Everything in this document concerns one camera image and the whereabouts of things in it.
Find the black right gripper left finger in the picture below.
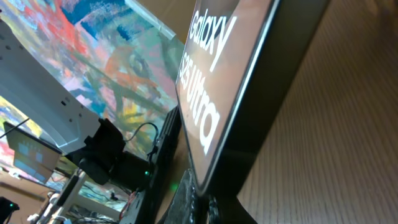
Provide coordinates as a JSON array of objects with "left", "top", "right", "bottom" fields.
[{"left": 164, "top": 169, "right": 198, "bottom": 224}]

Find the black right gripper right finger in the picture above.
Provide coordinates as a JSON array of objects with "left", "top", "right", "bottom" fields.
[{"left": 208, "top": 195, "right": 257, "bottom": 224}]

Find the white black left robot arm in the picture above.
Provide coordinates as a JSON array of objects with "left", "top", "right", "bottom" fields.
[{"left": 1, "top": 21, "right": 150, "bottom": 190}]

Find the colourful abstract painted backdrop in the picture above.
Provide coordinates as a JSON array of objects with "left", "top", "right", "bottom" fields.
[{"left": 0, "top": 0, "right": 187, "bottom": 212}]

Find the grey computer monitor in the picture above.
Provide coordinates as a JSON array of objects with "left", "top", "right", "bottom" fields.
[{"left": 3, "top": 122, "right": 61, "bottom": 184}]

